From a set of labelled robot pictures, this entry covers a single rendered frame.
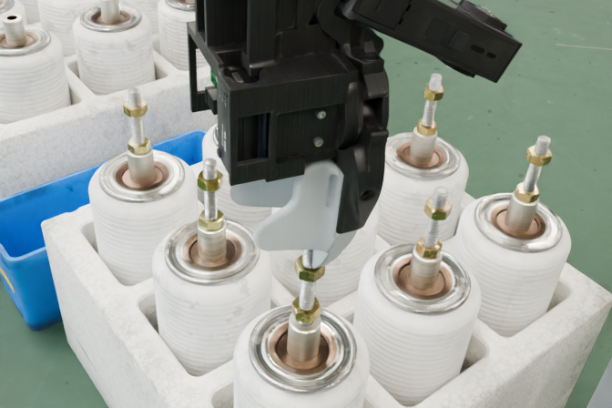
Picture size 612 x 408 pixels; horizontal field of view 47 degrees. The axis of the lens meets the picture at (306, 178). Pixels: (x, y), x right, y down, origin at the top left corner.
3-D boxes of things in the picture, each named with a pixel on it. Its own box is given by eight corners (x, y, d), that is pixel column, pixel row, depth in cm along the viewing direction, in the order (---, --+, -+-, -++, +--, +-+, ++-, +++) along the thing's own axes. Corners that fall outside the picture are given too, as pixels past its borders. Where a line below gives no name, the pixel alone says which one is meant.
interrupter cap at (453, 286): (463, 252, 58) (464, 246, 58) (475, 322, 52) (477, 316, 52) (372, 245, 58) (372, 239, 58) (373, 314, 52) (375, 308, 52)
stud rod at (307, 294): (312, 324, 48) (321, 243, 44) (310, 336, 47) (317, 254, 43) (299, 321, 48) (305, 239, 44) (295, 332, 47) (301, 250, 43)
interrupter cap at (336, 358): (273, 413, 45) (273, 406, 45) (232, 328, 50) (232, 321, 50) (375, 375, 48) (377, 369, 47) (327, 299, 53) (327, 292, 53)
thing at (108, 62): (140, 113, 104) (128, -3, 93) (172, 144, 99) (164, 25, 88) (78, 133, 99) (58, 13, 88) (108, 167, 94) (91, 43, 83)
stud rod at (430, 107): (415, 145, 67) (429, 76, 63) (421, 140, 68) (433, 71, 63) (425, 148, 67) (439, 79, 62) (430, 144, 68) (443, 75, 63)
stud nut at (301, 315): (322, 306, 47) (323, 298, 47) (317, 325, 46) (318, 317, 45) (294, 300, 48) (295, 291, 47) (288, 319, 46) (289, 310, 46)
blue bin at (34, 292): (205, 196, 101) (202, 126, 94) (249, 238, 95) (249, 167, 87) (-6, 284, 85) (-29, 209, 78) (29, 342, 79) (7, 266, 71)
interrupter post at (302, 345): (293, 370, 48) (296, 338, 46) (280, 343, 50) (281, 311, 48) (325, 359, 49) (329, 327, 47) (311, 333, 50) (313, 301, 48)
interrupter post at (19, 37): (24, 37, 83) (18, 11, 81) (31, 45, 82) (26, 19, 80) (3, 42, 82) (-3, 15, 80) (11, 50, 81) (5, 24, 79)
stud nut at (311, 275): (327, 266, 45) (328, 256, 44) (321, 284, 44) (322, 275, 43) (297, 260, 45) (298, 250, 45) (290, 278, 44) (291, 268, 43)
